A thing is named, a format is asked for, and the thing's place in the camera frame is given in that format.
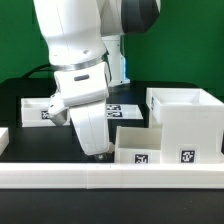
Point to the white left fence piece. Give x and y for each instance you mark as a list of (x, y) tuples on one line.
[(4, 139)]

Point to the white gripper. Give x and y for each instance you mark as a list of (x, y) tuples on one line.
[(82, 94)]

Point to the white marker tag sheet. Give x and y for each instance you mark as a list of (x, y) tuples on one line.
[(123, 111)]

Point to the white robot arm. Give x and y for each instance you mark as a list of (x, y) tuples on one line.
[(74, 32)]

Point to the white front drawer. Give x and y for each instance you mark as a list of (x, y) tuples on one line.
[(135, 145)]

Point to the white drawer cabinet box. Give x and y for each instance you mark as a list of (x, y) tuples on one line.
[(192, 122)]

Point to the white drawer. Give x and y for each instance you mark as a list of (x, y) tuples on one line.
[(34, 112), (135, 145)]

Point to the white front fence rail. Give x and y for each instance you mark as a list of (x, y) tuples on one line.
[(105, 176)]

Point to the white rear drawer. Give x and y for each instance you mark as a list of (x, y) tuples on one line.
[(34, 112)]

